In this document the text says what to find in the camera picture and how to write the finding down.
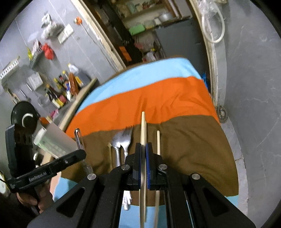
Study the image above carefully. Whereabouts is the striped blue orange brown cloth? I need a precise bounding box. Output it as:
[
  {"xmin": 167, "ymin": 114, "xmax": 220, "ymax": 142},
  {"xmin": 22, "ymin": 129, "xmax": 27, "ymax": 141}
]
[{"xmin": 66, "ymin": 58, "xmax": 239, "ymax": 204}]

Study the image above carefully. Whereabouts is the red plastic bag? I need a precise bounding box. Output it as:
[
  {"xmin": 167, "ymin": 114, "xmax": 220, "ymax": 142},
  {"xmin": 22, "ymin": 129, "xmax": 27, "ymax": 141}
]
[{"xmin": 41, "ymin": 43, "xmax": 54, "ymax": 60}]

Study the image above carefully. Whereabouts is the silver metal fork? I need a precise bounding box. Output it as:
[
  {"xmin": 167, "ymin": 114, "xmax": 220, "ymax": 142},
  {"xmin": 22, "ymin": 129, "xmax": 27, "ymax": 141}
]
[{"xmin": 120, "ymin": 126, "xmax": 133, "ymax": 160}]

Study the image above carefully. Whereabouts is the silver metal spoon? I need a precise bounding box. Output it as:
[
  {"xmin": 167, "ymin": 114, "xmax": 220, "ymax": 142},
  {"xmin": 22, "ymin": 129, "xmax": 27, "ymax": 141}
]
[{"xmin": 111, "ymin": 132, "xmax": 122, "ymax": 167}]

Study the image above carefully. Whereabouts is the dark sauce bottle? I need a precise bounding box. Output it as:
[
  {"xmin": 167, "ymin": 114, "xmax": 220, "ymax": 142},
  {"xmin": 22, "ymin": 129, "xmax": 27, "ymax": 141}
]
[{"xmin": 69, "ymin": 72, "xmax": 79, "ymax": 96}]

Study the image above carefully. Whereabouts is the white wall switch plate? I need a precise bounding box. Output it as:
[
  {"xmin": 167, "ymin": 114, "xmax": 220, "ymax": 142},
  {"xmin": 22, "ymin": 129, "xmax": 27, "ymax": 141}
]
[{"xmin": 57, "ymin": 24, "xmax": 74, "ymax": 44}]

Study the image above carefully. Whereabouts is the green plastic box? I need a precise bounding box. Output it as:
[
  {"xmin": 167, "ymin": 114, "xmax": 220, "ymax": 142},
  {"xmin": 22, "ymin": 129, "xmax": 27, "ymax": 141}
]
[{"xmin": 129, "ymin": 24, "xmax": 145, "ymax": 36}]

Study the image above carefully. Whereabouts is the orange wall plug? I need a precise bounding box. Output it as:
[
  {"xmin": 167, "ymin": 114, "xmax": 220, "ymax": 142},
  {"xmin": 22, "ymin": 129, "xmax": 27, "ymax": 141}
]
[{"xmin": 74, "ymin": 17, "xmax": 82, "ymax": 25}]

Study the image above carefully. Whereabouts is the person's left hand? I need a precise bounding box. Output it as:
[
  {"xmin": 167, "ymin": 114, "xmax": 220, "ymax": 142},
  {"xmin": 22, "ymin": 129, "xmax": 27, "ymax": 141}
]
[{"xmin": 16, "ymin": 184, "xmax": 54, "ymax": 213}]

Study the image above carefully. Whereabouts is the black wok pan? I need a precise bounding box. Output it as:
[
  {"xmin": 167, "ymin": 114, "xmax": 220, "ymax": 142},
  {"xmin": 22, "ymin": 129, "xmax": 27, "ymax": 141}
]
[{"xmin": 11, "ymin": 101, "xmax": 40, "ymax": 133}]

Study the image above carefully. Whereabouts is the white coiled hose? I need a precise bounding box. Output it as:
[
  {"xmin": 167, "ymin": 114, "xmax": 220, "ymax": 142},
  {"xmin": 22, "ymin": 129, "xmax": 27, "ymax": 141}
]
[{"xmin": 201, "ymin": 2, "xmax": 226, "ymax": 44}]

